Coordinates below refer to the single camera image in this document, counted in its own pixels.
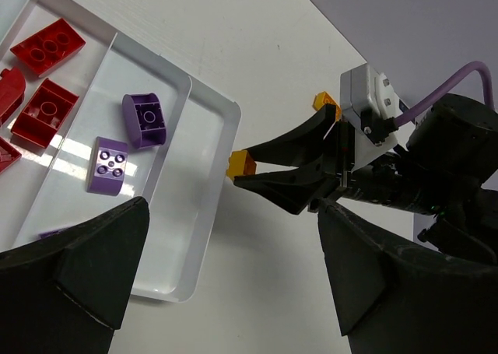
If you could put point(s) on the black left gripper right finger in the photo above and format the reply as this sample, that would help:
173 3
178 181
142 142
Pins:
394 296

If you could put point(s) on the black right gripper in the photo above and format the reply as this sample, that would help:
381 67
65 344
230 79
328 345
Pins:
376 174

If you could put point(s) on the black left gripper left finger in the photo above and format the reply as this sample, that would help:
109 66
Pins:
68 293

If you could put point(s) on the small orange lego brick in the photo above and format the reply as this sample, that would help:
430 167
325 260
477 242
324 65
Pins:
240 164

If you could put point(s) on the orange 2x3 lego brick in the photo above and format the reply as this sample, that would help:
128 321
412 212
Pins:
323 99

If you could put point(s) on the purple lego brick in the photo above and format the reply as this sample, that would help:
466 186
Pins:
106 171

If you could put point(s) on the purple paw print lego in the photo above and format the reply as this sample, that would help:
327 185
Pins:
143 118

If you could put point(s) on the red rounded lego piece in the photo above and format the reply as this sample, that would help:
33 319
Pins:
46 111

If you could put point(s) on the red 2x4 lego brick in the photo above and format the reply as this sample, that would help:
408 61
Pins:
49 48

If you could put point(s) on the red curved lego brick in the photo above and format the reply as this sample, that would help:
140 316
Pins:
12 90

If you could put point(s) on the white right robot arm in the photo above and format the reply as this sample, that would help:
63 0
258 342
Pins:
440 172

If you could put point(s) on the white divided sorting tray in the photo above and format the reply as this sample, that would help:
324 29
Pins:
47 188

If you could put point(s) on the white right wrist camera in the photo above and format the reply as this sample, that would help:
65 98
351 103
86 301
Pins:
369 104

